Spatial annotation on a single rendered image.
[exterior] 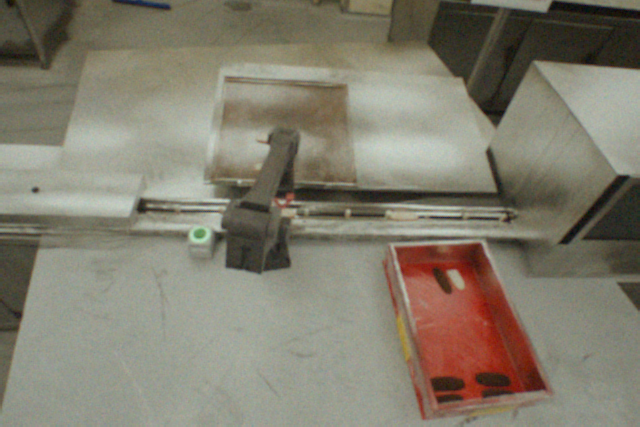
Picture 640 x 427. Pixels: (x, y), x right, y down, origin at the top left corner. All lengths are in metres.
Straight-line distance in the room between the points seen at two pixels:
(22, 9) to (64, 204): 2.44
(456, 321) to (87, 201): 1.16
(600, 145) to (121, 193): 1.37
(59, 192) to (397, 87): 1.30
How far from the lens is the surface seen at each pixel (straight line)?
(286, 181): 1.22
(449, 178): 1.57
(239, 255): 0.84
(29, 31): 3.78
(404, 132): 1.65
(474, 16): 2.99
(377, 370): 1.19
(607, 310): 1.61
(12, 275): 1.80
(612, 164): 1.24
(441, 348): 1.26
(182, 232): 1.35
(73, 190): 1.47
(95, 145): 1.76
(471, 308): 1.36
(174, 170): 1.58
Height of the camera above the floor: 1.92
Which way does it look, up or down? 47 degrees down
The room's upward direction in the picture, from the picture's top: 9 degrees clockwise
